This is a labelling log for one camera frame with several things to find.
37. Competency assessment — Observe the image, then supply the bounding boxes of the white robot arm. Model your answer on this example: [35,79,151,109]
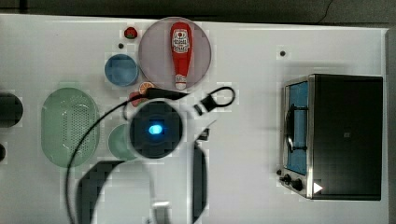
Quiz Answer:
[126,98,216,224]

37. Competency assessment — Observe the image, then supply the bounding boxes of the green mug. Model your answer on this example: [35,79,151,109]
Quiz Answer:
[107,124,135,161]

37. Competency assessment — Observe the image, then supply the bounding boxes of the plush orange slice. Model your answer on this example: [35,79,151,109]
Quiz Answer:
[138,81,155,94]

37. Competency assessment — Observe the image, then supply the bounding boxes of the plush strawberry near orange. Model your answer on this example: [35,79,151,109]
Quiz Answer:
[129,91,147,107]

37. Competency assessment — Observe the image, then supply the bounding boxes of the grey round plate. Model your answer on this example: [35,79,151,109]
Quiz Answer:
[138,17,212,91]

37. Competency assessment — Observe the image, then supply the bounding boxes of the red plush ketchup bottle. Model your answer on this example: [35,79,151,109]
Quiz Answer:
[170,21,193,90]

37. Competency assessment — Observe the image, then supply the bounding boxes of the blue round bowl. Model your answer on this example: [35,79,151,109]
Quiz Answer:
[105,54,139,87]

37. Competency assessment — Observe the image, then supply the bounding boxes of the plush strawberry near plate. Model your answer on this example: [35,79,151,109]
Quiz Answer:
[123,27,138,39]

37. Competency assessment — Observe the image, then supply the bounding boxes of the green perforated colander basket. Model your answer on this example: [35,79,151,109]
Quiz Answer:
[41,87,99,168]

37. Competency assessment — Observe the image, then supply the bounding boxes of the silver toaster oven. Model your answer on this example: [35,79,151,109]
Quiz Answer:
[276,74,385,201]

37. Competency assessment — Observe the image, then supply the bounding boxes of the black round object left edge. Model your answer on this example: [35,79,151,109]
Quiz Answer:
[0,92,23,128]

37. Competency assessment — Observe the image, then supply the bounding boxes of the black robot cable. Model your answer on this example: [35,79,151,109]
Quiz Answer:
[64,86,236,224]

